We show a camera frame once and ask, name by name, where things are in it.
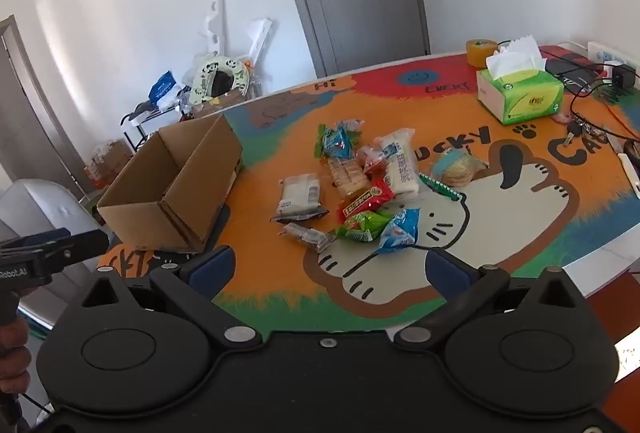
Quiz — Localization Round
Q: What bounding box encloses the panda print seat ring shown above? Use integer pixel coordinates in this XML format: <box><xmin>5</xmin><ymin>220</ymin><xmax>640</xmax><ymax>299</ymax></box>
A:
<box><xmin>189</xmin><ymin>54</ymin><xmax>251</xmax><ymax>107</ymax></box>

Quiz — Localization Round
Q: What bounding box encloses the white stick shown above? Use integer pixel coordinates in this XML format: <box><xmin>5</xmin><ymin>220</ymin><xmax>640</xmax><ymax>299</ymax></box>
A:
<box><xmin>617</xmin><ymin>152</ymin><xmax>640</xmax><ymax>200</ymax></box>

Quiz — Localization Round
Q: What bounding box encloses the orange printed carton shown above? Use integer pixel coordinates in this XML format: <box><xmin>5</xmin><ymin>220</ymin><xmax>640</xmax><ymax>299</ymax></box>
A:
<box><xmin>84</xmin><ymin>140</ymin><xmax>134</xmax><ymax>187</ymax></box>

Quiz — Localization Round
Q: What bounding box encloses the blue plastic bag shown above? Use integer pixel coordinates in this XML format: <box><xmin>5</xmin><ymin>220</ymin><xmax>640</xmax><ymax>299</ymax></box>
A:
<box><xmin>148</xmin><ymin>70</ymin><xmax>177</xmax><ymax>102</ymax></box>

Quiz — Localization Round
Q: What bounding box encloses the taped brown cardboard box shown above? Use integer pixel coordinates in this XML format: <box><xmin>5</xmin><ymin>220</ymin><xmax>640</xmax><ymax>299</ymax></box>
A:
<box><xmin>192</xmin><ymin>90</ymin><xmax>249</xmax><ymax>119</ymax></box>

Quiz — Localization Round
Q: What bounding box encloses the green tissue box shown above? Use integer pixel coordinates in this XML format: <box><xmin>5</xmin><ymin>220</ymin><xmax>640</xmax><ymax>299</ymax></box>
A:
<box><xmin>475</xmin><ymin>35</ymin><xmax>565</xmax><ymax>126</ymax></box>

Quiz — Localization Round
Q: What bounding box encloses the clear cracker packet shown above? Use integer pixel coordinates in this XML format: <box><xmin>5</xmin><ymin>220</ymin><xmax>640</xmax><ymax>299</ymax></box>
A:
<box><xmin>327</xmin><ymin>156</ymin><xmax>374</xmax><ymax>199</ymax></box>

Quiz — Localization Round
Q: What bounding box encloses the blue snack packet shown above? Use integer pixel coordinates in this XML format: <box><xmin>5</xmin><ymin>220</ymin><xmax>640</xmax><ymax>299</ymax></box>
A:
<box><xmin>321</xmin><ymin>122</ymin><xmax>359</xmax><ymax>160</ymax></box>
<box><xmin>374</xmin><ymin>207</ymin><xmax>422</xmax><ymax>255</ymax></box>

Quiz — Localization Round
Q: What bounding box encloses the white black-trimmed snack packet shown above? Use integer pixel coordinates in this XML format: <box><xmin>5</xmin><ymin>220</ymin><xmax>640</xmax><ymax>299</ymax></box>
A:
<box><xmin>271</xmin><ymin>172</ymin><xmax>331</xmax><ymax>222</ymax></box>

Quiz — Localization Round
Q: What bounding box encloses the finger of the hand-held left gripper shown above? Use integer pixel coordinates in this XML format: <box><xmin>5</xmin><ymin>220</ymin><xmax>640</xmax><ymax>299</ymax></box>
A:
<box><xmin>0</xmin><ymin>227</ymin><xmax>109</xmax><ymax>271</ymax></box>

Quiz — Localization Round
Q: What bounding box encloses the pink snack packet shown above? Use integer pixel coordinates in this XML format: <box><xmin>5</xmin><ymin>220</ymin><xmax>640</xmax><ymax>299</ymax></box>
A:
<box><xmin>357</xmin><ymin>144</ymin><xmax>389</xmax><ymax>174</ymax></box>

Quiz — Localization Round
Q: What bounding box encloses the round rice cracker packet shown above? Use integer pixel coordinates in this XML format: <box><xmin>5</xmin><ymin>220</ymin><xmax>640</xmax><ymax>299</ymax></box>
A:
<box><xmin>418</xmin><ymin>148</ymin><xmax>489</xmax><ymax>204</ymax></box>

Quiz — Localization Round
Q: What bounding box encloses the bright green snack packet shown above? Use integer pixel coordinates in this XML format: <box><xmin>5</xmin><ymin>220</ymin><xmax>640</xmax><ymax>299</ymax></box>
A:
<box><xmin>334</xmin><ymin>209</ymin><xmax>397</xmax><ymax>244</ymax></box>

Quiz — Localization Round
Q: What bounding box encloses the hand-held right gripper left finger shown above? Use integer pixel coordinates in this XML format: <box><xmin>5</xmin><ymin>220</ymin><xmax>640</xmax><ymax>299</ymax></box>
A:
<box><xmin>80</xmin><ymin>245</ymin><xmax>264</xmax><ymax>357</ymax></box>

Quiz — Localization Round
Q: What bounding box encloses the purple snack packet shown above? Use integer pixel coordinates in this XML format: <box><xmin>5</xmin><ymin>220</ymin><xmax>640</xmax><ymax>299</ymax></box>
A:
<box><xmin>277</xmin><ymin>221</ymin><xmax>337</xmax><ymax>254</ymax></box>

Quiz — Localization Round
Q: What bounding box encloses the white power strip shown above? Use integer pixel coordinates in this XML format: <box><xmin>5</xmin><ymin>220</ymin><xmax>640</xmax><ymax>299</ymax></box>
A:
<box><xmin>587</xmin><ymin>42</ymin><xmax>640</xmax><ymax>65</ymax></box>

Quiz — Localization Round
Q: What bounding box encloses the tall white plastic board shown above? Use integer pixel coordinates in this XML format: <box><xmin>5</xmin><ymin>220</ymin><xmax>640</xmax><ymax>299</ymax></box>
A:
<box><xmin>198</xmin><ymin>0</ymin><xmax>224</xmax><ymax>60</ymax></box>

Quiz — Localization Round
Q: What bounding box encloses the black charger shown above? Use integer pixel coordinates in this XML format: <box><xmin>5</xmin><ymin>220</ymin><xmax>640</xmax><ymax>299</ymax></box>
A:
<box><xmin>612</xmin><ymin>65</ymin><xmax>639</xmax><ymax>89</ymax></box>

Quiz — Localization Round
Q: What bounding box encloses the yellow tape roll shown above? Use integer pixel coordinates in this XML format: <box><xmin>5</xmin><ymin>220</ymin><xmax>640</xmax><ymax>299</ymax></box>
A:
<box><xmin>465</xmin><ymin>39</ymin><xmax>499</xmax><ymax>68</ymax></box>

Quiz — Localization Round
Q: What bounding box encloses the black cable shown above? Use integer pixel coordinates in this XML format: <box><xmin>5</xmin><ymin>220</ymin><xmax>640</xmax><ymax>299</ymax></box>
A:
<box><xmin>569</xmin><ymin>80</ymin><xmax>640</xmax><ymax>140</ymax></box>

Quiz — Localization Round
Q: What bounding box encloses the bunch of keys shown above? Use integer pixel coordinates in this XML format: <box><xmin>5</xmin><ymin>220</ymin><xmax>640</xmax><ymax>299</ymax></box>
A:
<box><xmin>563</xmin><ymin>112</ymin><xmax>609</xmax><ymax>147</ymax></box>

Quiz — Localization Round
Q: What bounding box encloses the black shoe rack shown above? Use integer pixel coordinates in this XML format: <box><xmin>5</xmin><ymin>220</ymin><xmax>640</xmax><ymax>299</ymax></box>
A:
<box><xmin>122</xmin><ymin>100</ymin><xmax>182</xmax><ymax>155</ymax></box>

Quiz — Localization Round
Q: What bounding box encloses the long white bread packet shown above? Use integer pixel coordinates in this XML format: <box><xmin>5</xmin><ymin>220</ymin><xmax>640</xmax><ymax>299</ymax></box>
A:
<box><xmin>374</xmin><ymin>128</ymin><xmax>422</xmax><ymax>202</ymax></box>

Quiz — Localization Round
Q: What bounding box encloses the black flat case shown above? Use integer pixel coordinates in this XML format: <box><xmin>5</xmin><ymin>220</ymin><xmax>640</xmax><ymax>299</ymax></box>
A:
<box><xmin>544</xmin><ymin>57</ymin><xmax>609</xmax><ymax>90</ymax></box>

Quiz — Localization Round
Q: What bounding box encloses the grey side door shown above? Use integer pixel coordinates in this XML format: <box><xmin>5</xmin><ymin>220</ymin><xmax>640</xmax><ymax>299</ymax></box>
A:
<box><xmin>0</xmin><ymin>15</ymin><xmax>87</xmax><ymax>200</ymax></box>

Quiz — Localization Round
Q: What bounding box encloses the green nut-print snack packet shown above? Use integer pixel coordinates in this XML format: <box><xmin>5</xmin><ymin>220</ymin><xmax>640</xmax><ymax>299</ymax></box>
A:
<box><xmin>313</xmin><ymin>123</ymin><xmax>332</xmax><ymax>160</ymax></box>

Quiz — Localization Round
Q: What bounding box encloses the white chair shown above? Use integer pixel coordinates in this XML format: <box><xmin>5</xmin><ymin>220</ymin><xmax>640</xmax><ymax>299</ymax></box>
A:
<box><xmin>0</xmin><ymin>178</ymin><xmax>109</xmax><ymax>330</ymax></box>

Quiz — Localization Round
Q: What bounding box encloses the short white plastic board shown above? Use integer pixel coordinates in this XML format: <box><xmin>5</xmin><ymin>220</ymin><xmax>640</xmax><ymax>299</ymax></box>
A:
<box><xmin>244</xmin><ymin>18</ymin><xmax>274</xmax><ymax>65</ymax></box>

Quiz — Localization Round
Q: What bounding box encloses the person's left hand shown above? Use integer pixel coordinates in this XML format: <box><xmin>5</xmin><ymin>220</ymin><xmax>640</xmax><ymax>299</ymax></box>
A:
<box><xmin>0</xmin><ymin>315</ymin><xmax>32</xmax><ymax>395</ymax></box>

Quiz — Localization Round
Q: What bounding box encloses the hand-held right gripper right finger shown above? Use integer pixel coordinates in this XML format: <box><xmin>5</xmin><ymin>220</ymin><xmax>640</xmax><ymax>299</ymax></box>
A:
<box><xmin>393</xmin><ymin>247</ymin><xmax>594</xmax><ymax>356</ymax></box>

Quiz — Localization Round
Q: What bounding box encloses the red sausage packet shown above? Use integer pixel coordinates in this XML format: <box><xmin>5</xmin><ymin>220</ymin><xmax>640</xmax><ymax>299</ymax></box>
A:
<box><xmin>337</xmin><ymin>178</ymin><xmax>396</xmax><ymax>225</ymax></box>

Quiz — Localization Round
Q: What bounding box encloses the red flat case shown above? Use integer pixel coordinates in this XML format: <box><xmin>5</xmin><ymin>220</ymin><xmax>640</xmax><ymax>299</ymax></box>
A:
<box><xmin>539</xmin><ymin>44</ymin><xmax>601</xmax><ymax>62</ymax></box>

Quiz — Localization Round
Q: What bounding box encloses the printed cartoon table mat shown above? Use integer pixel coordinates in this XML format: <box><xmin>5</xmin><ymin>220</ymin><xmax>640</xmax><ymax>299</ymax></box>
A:
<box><xmin>106</xmin><ymin>50</ymin><xmax>640</xmax><ymax>335</ymax></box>

